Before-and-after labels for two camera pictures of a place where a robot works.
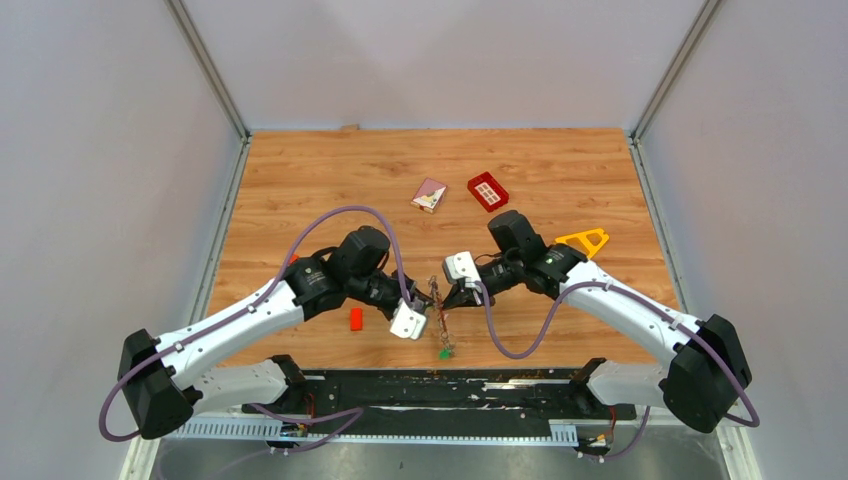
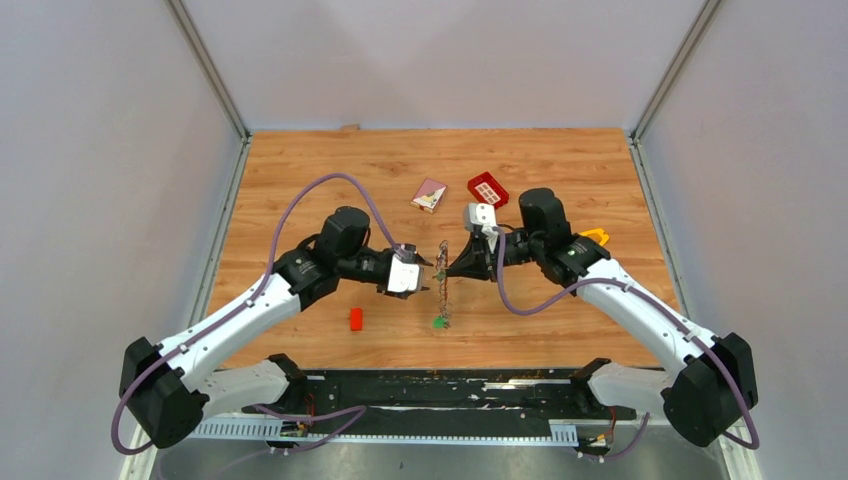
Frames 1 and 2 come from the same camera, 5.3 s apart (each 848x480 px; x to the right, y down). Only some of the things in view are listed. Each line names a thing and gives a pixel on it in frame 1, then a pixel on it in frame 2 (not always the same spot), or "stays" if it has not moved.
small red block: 356,319 stays
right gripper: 457,296 -> 477,260
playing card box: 429,195 stays
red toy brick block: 487,190 stays
